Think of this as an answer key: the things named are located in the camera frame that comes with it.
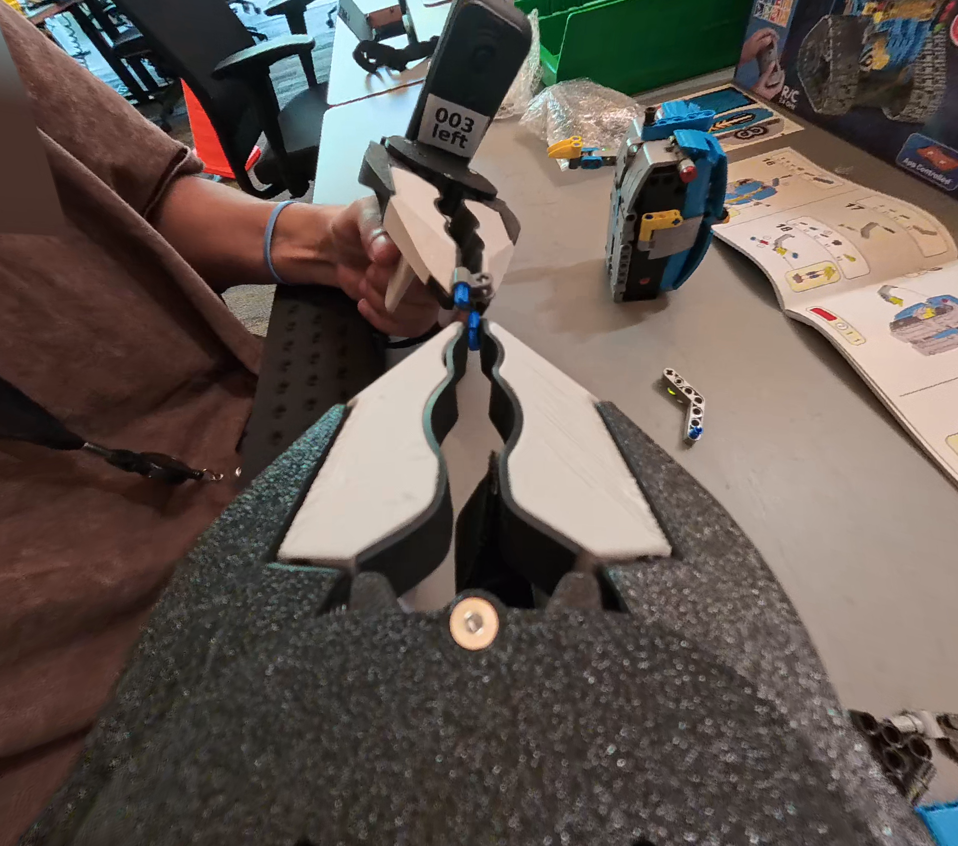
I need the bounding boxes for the black shoulder strap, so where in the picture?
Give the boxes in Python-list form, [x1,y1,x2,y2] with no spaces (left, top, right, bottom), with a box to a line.
[0,378,87,452]

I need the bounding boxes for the person's left forearm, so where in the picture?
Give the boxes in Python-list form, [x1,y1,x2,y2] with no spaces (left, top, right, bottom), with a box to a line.
[153,176,345,296]

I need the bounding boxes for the dark blue robot kit box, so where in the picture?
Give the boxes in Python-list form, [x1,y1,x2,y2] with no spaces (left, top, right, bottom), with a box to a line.
[733,0,958,188]

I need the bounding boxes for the white side table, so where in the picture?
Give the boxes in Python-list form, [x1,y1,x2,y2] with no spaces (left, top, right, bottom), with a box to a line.
[313,0,525,207]

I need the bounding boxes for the brown shirt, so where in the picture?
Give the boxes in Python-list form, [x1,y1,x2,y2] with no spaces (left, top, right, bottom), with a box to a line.
[0,0,278,817]

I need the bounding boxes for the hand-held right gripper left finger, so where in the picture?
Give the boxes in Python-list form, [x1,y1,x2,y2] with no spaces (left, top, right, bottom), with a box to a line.
[277,322,461,596]

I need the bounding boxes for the blue grey brick robot model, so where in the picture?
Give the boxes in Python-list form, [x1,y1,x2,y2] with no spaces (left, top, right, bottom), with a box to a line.
[546,99,730,304]

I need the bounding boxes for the person's left hand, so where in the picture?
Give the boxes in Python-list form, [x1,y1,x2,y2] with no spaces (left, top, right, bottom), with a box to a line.
[329,195,444,338]

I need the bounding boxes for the grey angled beam piece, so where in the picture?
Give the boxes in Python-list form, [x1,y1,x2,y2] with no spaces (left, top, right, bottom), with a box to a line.
[662,368,707,449]

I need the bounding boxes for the green flat box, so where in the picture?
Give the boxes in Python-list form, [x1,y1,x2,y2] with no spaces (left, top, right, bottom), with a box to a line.
[512,0,768,98]

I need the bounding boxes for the orange traffic cone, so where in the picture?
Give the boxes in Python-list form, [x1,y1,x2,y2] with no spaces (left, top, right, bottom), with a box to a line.
[182,78,263,181]

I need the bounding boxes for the open instruction booklet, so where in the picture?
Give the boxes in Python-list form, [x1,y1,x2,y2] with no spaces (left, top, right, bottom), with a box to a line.
[711,146,958,484]

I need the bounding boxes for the clear plastic bags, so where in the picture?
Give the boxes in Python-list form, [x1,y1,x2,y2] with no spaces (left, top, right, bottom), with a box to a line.
[494,11,641,169]

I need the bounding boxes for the blue sticker sheet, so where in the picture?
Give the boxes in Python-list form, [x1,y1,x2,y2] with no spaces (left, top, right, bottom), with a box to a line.
[644,84,805,152]

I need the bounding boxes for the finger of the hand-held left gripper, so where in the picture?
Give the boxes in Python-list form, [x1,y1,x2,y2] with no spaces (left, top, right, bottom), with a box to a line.
[388,171,461,285]
[472,204,517,285]

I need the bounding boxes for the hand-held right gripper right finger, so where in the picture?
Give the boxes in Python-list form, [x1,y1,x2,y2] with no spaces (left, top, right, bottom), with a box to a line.
[479,320,672,596]

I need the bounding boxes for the grey desk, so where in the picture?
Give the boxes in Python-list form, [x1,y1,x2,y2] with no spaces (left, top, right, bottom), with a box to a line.
[314,67,958,750]

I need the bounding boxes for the blue wristband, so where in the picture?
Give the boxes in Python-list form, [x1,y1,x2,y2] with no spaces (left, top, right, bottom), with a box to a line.
[263,201,300,285]

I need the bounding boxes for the black cable plug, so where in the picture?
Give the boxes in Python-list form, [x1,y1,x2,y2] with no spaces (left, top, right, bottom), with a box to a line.
[81,440,226,486]

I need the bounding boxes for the black armrest office chair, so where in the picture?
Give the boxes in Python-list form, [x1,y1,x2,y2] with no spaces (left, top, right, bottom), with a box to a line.
[15,0,341,199]

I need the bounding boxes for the pile of small brick pieces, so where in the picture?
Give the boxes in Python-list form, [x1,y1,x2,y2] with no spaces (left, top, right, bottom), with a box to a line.
[849,707,958,846]

